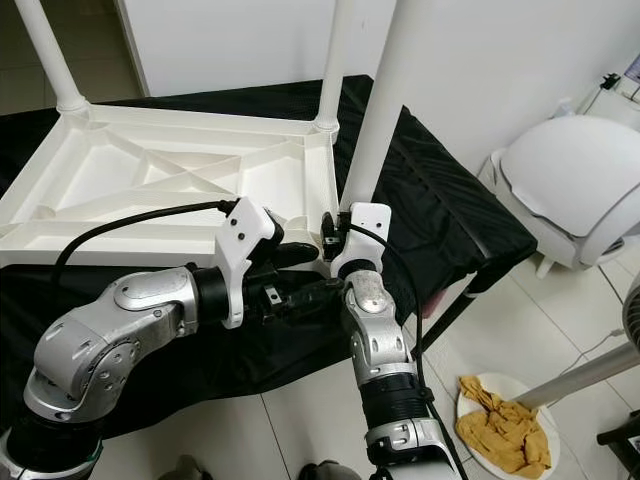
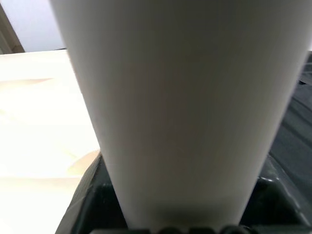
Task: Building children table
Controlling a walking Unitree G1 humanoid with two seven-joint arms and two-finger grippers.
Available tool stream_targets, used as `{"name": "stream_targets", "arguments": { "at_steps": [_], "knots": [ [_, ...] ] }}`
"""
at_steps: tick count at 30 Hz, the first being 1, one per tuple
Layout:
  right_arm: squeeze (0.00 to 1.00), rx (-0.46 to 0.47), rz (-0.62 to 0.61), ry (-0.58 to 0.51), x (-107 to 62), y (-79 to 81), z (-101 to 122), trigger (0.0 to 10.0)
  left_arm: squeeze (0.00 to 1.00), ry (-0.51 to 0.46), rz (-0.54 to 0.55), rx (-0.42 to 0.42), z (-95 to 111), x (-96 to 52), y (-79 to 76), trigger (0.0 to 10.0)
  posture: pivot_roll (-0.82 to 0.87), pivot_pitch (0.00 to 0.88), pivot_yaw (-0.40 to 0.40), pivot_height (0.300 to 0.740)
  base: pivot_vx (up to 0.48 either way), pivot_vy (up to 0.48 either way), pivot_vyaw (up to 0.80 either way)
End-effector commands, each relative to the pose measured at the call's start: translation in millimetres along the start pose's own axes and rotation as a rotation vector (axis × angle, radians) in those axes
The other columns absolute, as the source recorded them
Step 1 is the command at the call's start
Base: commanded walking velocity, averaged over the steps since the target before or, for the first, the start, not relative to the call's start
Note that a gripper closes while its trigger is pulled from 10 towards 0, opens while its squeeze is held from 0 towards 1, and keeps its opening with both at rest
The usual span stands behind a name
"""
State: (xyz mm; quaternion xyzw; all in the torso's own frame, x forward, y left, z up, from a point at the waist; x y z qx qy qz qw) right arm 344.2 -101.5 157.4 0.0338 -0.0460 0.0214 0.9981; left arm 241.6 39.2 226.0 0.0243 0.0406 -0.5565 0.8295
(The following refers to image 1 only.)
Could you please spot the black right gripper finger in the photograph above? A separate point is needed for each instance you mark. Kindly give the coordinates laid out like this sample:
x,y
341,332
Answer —
x,y
327,224

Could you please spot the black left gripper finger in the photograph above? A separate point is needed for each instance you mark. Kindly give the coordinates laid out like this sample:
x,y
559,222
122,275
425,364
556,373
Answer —
x,y
295,253
315,298

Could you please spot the white plastic table top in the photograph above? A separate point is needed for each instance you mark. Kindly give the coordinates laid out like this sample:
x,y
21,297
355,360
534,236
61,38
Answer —
x,y
160,175

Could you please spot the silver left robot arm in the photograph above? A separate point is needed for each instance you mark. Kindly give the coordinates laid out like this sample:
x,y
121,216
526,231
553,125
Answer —
x,y
100,345

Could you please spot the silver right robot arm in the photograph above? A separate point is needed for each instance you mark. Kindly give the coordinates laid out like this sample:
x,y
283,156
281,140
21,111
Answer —
x,y
380,335

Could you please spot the pink stool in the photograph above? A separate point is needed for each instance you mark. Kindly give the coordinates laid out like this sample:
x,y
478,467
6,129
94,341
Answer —
x,y
438,302

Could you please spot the black tablecloth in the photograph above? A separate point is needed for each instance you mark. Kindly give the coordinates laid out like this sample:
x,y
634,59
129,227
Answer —
x,y
460,190

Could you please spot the grey right robot foot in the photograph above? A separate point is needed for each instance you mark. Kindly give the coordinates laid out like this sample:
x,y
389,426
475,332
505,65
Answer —
x,y
325,472

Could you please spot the grey robot foot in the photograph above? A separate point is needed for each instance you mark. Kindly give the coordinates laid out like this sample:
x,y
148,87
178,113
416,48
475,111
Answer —
x,y
325,472
190,469

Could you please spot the grey left robot foot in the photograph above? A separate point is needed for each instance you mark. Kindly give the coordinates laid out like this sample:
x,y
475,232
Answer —
x,y
190,469

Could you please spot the white round appliance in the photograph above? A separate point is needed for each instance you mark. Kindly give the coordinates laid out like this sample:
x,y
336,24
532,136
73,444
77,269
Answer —
x,y
575,185

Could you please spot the white round basin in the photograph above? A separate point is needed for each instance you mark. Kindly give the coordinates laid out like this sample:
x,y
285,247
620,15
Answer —
x,y
550,400

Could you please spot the black power plug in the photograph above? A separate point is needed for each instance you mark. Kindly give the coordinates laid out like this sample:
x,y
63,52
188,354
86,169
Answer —
x,y
609,81

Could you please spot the black stand base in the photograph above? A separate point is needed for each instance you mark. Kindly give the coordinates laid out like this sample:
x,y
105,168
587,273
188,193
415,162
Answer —
x,y
622,425

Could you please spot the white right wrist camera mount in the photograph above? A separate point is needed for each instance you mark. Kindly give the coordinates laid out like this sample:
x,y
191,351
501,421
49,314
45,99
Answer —
x,y
365,220

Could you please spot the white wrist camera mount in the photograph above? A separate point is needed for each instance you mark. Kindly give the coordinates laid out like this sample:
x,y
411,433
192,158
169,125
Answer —
x,y
248,235
365,220

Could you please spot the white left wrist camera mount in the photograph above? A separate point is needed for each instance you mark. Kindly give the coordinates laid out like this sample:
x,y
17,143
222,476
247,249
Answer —
x,y
248,235

